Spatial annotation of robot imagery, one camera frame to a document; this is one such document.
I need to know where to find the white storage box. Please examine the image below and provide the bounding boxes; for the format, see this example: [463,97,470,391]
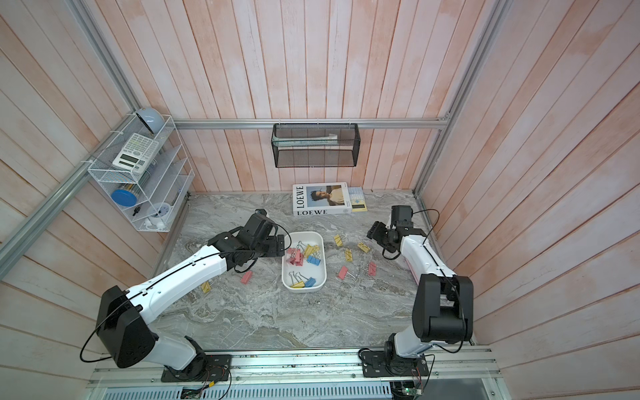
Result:
[281,232,328,293]

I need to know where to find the pink binder clip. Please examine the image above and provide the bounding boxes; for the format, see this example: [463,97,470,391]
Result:
[337,266,357,280]
[241,271,253,284]

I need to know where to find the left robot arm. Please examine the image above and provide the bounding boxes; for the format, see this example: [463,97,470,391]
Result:
[93,209,293,382]

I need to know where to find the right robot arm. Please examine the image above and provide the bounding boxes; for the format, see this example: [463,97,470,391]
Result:
[367,205,474,376]

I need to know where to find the small yellow book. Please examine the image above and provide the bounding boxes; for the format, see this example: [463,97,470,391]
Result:
[348,187,368,213]

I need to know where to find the white Loewe book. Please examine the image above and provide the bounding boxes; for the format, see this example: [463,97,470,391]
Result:
[293,183,352,217]

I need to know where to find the papers in mesh basket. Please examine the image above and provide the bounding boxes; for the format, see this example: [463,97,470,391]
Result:
[272,134,339,148]

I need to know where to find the white tape roll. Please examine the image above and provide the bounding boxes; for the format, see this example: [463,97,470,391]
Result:
[145,203,171,230]

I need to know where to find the blue lid container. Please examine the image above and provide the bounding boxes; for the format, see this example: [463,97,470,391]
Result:
[111,183,139,208]

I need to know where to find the white calculator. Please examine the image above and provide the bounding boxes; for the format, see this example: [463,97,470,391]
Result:
[112,133,160,174]

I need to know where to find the black mesh wall basket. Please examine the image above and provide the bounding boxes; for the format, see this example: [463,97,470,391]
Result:
[271,123,361,168]

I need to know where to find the white wire shelf rack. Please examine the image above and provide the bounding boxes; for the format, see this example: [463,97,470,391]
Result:
[88,114,195,233]

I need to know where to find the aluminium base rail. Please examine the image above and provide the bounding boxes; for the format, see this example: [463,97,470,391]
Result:
[84,346,511,399]

